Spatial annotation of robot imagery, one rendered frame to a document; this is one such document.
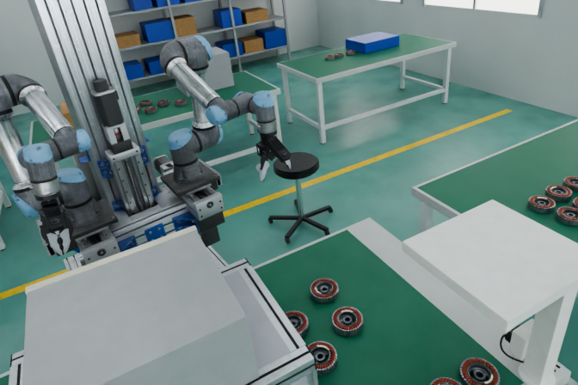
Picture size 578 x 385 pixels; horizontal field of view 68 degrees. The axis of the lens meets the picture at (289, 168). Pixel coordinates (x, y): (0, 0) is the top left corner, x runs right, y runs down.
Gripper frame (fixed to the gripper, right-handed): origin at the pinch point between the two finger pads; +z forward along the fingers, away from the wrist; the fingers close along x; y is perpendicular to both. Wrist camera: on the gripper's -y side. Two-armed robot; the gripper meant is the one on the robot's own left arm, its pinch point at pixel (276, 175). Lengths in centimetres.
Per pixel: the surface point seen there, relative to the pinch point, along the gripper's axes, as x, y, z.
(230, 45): -267, 547, 66
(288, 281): 10.5, -15.6, 40.2
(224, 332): 59, -70, -15
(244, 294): 43, -45, 4
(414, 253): 2, -72, -4
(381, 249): -32, -27, 40
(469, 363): -9, -87, 37
